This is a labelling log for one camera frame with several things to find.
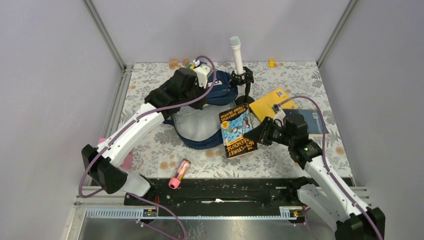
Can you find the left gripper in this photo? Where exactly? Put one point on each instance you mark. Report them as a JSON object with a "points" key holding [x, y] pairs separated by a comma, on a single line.
{"points": [[200, 105]]}

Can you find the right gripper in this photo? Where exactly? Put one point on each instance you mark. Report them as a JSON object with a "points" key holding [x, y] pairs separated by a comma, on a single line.
{"points": [[261, 133]]}

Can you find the dark blue book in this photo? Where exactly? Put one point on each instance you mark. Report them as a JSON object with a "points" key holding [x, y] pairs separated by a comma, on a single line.
{"points": [[312, 118]]}

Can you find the yellow book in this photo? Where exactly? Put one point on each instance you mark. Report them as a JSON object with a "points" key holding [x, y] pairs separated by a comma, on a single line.
{"points": [[270, 104]]}

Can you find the navy blue student backpack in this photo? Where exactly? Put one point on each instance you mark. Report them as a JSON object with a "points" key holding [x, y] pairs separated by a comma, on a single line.
{"points": [[201, 129]]}

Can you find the treehouse story paperback book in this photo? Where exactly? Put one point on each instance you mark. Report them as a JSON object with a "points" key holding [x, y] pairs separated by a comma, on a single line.
{"points": [[234, 123]]}

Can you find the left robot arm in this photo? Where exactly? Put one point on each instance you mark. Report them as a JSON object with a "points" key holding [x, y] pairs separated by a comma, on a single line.
{"points": [[145, 119]]}

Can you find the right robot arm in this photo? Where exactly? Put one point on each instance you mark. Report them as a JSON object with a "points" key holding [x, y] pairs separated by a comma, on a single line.
{"points": [[348, 216]]}

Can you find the round wooden block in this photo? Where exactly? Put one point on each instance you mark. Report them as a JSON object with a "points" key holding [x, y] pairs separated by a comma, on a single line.
{"points": [[185, 62]]}

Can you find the tan wooden block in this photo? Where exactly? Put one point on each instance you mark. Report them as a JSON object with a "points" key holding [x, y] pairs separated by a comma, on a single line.
{"points": [[173, 64]]}

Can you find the black microphone stand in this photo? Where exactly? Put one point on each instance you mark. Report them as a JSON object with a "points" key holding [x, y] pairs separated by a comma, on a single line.
{"points": [[246, 79]]}

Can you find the white microphone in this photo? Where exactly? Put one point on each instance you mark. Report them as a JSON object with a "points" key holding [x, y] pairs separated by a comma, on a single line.
{"points": [[235, 45]]}

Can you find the yellow toy block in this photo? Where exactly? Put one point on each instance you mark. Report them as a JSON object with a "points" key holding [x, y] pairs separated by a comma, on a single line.
{"points": [[271, 63]]}

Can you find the pink box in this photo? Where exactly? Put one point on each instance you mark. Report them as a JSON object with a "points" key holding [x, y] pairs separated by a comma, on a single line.
{"points": [[125, 163]]}

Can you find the pink-capped clear tube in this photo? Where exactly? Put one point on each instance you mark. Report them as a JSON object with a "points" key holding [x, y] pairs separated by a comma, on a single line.
{"points": [[180, 172]]}

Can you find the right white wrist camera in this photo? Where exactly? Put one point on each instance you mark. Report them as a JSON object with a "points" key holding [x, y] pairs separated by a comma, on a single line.
{"points": [[279, 114]]}

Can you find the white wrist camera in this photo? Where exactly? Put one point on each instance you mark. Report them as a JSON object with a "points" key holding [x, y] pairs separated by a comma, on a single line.
{"points": [[279, 114], [203, 71]]}

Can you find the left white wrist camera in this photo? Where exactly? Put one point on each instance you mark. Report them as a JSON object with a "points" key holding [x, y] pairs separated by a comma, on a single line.
{"points": [[203, 71]]}

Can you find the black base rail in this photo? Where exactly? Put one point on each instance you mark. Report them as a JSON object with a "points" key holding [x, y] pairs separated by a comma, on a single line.
{"points": [[226, 197]]}

